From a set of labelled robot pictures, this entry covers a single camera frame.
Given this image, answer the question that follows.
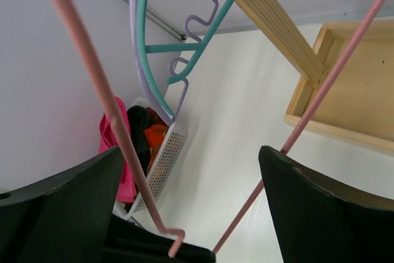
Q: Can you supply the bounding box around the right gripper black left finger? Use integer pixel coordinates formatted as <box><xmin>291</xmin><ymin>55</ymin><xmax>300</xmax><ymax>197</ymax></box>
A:
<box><xmin>1</xmin><ymin>147</ymin><xmax>215</xmax><ymax>262</ymax></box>

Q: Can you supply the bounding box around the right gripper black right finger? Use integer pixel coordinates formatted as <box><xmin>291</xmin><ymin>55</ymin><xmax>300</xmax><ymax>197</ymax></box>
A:
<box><xmin>259</xmin><ymin>145</ymin><xmax>393</xmax><ymax>262</ymax></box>

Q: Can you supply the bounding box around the lilac plastic hanger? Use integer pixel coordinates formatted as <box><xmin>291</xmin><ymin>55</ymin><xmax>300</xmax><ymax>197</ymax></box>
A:
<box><xmin>129</xmin><ymin>0</ymin><xmax>238</xmax><ymax>124</ymax></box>

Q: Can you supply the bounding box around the teal plastic hanger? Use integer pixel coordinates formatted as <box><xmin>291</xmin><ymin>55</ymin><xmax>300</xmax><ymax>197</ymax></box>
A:
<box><xmin>133</xmin><ymin>0</ymin><xmax>235</xmax><ymax>119</ymax></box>

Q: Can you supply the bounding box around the wooden clothes rack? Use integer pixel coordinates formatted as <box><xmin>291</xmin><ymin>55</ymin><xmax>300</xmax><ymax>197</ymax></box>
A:
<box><xmin>235</xmin><ymin>0</ymin><xmax>393</xmax><ymax>153</ymax></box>

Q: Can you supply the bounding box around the orange patterned garment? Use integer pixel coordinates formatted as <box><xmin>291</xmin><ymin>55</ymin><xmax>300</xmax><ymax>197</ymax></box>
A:
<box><xmin>143</xmin><ymin>107</ymin><xmax>169</xmax><ymax>171</ymax></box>

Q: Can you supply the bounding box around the black garment in basket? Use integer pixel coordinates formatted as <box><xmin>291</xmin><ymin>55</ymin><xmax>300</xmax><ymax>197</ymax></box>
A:
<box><xmin>127</xmin><ymin>105</ymin><xmax>151</xmax><ymax>176</ymax></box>

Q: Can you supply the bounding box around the white plastic laundry basket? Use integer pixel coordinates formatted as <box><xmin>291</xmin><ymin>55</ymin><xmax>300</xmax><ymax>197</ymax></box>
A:
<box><xmin>112</xmin><ymin>96</ymin><xmax>189</xmax><ymax>224</ymax></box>

